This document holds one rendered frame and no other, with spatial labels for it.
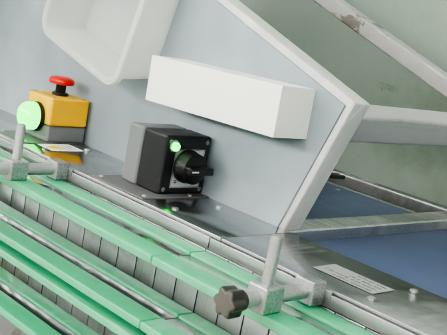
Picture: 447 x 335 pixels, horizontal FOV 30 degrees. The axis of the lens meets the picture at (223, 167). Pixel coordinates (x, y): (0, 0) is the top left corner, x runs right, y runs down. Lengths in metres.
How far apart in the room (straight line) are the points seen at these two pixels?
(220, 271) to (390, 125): 0.37
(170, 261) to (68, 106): 0.49
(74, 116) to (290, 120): 0.45
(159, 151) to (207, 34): 0.18
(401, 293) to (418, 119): 0.38
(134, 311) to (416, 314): 0.31
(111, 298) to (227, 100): 0.28
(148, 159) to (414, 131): 0.38
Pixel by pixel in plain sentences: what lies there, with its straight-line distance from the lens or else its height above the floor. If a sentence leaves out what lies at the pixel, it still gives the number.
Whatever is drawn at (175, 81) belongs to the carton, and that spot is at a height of 0.81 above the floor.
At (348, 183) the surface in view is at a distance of 1.60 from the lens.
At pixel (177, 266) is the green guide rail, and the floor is 0.96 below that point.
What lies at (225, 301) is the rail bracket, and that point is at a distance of 0.75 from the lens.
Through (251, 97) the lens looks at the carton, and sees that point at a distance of 1.00.
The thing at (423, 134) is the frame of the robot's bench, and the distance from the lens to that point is 1.22.
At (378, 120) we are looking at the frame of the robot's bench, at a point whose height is 0.62.
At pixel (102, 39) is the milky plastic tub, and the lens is 1.33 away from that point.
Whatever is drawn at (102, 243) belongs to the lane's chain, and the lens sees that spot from 1.10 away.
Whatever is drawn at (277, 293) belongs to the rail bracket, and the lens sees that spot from 0.78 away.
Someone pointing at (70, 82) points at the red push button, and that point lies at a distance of 1.33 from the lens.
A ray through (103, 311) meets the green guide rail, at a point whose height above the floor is 0.95.
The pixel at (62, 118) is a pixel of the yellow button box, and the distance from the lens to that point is 1.31.
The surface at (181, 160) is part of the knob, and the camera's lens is 1.08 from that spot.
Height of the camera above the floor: 1.53
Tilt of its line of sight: 45 degrees down
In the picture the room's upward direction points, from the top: 90 degrees counter-clockwise
